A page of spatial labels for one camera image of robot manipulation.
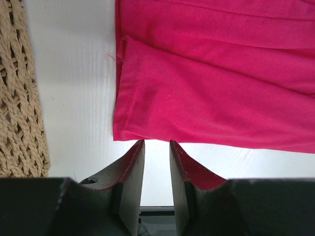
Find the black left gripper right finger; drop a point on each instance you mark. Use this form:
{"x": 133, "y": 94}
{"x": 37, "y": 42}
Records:
{"x": 188, "y": 176}

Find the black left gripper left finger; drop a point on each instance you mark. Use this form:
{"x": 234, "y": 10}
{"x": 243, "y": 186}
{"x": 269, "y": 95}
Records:
{"x": 110, "y": 206}

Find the pink t shirt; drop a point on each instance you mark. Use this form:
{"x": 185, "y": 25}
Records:
{"x": 239, "y": 73}

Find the wicker laundry basket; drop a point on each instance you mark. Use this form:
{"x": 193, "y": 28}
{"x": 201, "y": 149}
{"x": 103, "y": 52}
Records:
{"x": 23, "y": 145}

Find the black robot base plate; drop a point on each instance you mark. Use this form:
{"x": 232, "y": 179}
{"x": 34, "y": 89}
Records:
{"x": 157, "y": 221}

